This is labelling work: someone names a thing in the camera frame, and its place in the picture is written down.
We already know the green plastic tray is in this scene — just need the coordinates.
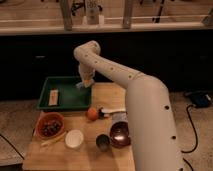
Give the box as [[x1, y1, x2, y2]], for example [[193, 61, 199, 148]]
[[38, 76, 92, 111]]

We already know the wooden post left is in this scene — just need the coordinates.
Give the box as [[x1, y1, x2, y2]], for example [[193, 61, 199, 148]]
[[59, 0, 72, 31]]

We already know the dark bag on floor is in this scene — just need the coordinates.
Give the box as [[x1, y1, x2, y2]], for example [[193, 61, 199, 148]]
[[185, 91, 212, 108]]

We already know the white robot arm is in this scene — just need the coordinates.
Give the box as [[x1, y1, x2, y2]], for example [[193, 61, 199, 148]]
[[74, 41, 185, 171]]

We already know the wooden post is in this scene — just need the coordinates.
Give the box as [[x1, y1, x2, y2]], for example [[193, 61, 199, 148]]
[[59, 0, 72, 31], [122, 0, 133, 29]]

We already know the black power cable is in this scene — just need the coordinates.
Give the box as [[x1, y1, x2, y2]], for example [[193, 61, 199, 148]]
[[181, 103, 199, 171]]

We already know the yellow chopstick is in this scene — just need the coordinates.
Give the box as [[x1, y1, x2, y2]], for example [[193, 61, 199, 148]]
[[41, 131, 67, 147]]

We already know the white device on shelf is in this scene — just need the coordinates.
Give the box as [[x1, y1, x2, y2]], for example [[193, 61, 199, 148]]
[[85, 0, 99, 25]]

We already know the wooden block in tray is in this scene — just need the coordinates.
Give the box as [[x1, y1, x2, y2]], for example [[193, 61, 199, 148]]
[[49, 89, 59, 106]]

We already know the dark red bowl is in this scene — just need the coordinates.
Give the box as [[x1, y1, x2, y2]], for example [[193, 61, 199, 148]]
[[110, 122, 131, 148]]

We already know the grey folded cloth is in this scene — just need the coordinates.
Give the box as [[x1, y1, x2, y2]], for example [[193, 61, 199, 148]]
[[112, 113, 127, 123]]

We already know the small metal cup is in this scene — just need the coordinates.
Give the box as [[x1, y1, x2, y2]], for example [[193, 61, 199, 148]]
[[96, 134, 110, 151]]

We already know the orange bowl with berries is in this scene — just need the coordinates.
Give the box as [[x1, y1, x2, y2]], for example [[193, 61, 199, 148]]
[[35, 112, 64, 140]]

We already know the white small bowl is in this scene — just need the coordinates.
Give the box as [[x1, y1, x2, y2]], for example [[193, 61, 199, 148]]
[[65, 130, 84, 149]]

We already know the orange fruit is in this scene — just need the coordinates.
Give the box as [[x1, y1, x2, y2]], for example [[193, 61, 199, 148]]
[[86, 107, 98, 121]]

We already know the wooden post right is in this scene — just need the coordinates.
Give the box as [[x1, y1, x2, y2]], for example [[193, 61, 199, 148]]
[[122, 0, 133, 29]]

